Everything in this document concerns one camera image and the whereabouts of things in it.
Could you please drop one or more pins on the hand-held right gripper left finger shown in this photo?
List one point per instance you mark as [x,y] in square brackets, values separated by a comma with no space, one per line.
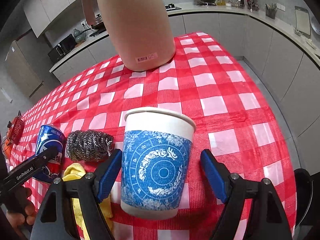
[107,180]

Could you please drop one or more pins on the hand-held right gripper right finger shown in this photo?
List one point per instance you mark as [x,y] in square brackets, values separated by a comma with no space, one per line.
[213,177]

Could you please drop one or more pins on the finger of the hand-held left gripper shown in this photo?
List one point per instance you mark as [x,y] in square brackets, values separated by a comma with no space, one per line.
[37,163]

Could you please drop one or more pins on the blue soda can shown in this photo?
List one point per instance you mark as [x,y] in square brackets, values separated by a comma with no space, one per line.
[51,137]

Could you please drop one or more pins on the yellow cloth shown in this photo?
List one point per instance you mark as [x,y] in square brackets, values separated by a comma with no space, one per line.
[73,170]

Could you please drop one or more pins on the steel wool scourer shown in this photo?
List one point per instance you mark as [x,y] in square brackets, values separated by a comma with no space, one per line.
[88,145]

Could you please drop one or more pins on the white blue patterned paper cup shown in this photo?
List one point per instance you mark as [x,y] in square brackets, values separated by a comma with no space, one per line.
[157,165]

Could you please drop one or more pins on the black bucket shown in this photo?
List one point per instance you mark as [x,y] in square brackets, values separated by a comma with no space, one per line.
[303,200]

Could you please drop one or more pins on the person's left hand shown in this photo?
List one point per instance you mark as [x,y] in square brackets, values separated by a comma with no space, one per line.
[22,218]

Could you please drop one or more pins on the orange plastic bag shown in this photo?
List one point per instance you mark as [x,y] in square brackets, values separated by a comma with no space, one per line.
[6,147]

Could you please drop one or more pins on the red gift box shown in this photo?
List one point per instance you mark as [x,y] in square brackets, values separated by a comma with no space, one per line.
[16,130]

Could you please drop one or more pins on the red white checked tablecloth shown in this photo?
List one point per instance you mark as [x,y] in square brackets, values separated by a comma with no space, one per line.
[225,105]

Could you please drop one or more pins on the beige refrigerator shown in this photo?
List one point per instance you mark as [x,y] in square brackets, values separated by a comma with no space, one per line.
[22,67]

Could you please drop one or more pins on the black microwave oven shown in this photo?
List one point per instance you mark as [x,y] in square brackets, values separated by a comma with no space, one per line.
[61,48]

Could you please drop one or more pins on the green ceramic vase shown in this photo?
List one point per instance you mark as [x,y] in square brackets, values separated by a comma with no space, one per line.
[78,35]

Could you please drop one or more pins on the dark wok with lid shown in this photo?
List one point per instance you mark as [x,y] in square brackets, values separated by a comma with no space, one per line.
[98,22]

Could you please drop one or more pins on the pink thermos jug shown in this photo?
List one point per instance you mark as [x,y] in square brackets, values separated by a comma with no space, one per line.
[135,25]

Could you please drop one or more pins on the dark utensil holder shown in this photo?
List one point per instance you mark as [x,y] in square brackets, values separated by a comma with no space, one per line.
[270,12]

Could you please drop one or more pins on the yellow oil bottle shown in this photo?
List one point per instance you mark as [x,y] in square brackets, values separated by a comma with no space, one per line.
[220,1]

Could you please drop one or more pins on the white cutting board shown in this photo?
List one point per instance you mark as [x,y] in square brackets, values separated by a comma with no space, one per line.
[302,21]

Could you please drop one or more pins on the knife rack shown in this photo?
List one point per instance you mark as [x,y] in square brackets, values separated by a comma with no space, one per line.
[252,1]

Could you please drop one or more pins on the metal steamer plate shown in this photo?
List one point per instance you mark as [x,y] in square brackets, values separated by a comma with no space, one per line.
[316,26]

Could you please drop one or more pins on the white wall socket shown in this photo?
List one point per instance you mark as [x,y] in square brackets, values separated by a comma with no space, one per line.
[281,7]

